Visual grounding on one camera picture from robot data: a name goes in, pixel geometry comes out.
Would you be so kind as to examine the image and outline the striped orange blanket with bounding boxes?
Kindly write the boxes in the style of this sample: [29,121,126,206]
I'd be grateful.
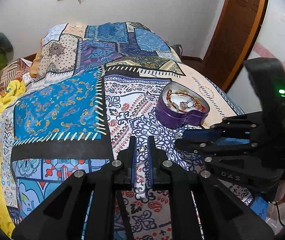
[0,58,31,136]

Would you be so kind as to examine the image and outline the patchwork blue quilt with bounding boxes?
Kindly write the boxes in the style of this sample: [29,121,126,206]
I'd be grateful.
[0,21,243,239]

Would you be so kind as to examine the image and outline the dark bag on floor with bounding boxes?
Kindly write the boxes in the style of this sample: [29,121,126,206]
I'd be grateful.
[171,44,183,59]

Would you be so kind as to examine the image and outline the wooden wardrobe cabinet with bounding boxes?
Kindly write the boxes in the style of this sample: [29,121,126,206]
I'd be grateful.
[202,0,267,92]

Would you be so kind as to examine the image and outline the red woven bracelet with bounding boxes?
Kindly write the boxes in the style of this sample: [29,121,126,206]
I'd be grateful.
[165,88,206,113]

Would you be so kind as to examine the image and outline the white sliding door hearts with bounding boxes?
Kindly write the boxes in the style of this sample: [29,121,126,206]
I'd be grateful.
[226,0,285,120]

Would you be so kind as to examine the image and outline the purple heart tin box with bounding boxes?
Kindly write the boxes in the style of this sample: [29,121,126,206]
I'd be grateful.
[156,81,210,129]

